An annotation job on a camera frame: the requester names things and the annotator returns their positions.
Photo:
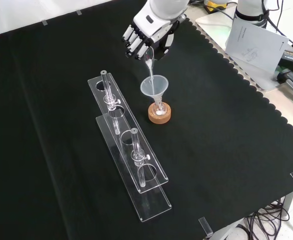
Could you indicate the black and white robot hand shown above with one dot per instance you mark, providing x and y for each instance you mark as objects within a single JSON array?
[{"x": 156, "y": 25}]

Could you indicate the translucent plastic funnel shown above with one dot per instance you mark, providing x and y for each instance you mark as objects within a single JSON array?
[{"x": 159, "y": 86}]

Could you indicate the small glass round-bottom flask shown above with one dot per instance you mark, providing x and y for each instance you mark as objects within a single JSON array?
[{"x": 159, "y": 110}]

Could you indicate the clear acrylic funnel stand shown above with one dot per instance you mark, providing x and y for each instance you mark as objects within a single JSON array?
[{"x": 134, "y": 150}]

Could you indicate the yellow stop button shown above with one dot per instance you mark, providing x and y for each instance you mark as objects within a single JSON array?
[{"x": 215, "y": 4}]

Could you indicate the white paper booklet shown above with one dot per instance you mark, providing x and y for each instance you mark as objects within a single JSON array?
[{"x": 256, "y": 47}]

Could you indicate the black cloth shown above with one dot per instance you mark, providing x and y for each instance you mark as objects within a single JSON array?
[{"x": 211, "y": 130}]

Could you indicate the grey green plug connector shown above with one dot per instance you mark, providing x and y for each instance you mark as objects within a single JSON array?
[{"x": 292, "y": 80}]

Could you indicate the grey table leg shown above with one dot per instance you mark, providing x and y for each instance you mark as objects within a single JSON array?
[{"x": 291, "y": 202}]

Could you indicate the grey metal base plate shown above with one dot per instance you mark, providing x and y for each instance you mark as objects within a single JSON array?
[{"x": 211, "y": 26}]

